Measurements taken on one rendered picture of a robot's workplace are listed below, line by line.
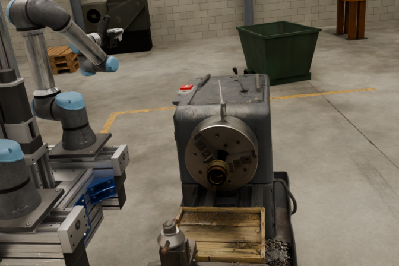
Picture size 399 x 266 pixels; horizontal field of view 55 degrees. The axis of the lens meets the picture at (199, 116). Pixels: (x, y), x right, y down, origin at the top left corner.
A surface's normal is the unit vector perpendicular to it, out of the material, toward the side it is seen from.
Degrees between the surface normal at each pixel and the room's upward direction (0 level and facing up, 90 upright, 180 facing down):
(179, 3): 90
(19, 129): 90
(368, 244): 0
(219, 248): 0
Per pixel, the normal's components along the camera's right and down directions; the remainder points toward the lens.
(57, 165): -0.13, 0.36
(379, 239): -0.10, -0.93
